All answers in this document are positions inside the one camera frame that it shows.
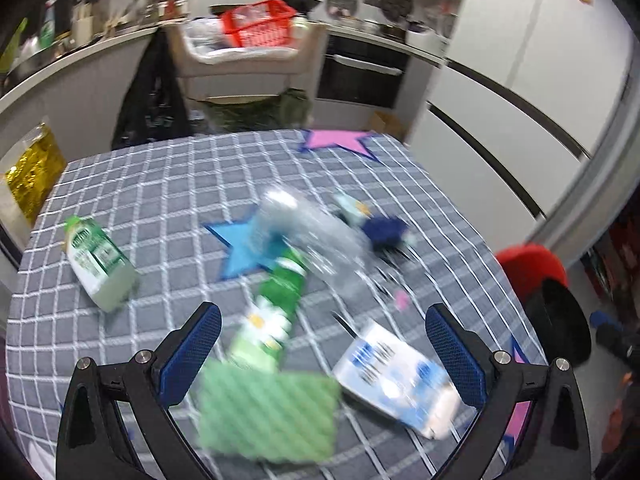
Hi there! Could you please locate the black built-in oven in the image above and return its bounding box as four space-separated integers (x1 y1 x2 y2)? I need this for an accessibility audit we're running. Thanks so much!
317 35 409 108

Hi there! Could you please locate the grey checked tablecloth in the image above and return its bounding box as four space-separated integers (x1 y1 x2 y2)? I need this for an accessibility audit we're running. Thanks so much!
6 131 544 478

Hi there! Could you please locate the green capped drink bottle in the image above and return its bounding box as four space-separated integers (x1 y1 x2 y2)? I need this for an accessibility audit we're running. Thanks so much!
64 216 138 312

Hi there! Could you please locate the black trash bin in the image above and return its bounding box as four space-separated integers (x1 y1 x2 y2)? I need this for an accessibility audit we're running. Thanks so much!
524 278 592 367

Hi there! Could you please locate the green foam sponge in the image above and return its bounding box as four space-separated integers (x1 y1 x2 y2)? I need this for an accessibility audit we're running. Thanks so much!
196 361 341 464

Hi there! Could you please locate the cardboard box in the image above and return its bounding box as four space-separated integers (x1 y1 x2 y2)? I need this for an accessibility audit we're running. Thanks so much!
367 110 407 142

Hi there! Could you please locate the green white tube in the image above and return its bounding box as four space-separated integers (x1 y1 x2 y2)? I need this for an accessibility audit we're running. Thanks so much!
227 248 307 373

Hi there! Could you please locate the red plastic basket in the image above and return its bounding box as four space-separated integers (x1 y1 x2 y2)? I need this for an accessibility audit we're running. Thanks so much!
219 0 297 48

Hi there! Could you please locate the blue white milk carton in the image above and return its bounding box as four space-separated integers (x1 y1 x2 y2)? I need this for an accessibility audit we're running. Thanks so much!
333 321 461 440

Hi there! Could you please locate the dark blue crumpled wrapper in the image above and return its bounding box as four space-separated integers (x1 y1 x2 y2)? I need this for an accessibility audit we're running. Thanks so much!
360 216 409 255

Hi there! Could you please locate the clear plastic bottle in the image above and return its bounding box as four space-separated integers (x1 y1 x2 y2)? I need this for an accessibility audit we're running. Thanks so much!
248 185 371 299

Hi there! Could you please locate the gold foil bag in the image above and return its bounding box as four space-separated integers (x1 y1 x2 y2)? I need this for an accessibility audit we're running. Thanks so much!
4 122 66 226

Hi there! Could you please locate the red stool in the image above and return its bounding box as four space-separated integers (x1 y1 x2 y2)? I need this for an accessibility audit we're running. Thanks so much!
495 244 568 304

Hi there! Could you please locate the white refrigerator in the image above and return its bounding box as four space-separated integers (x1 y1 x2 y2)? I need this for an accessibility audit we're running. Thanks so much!
409 0 634 250

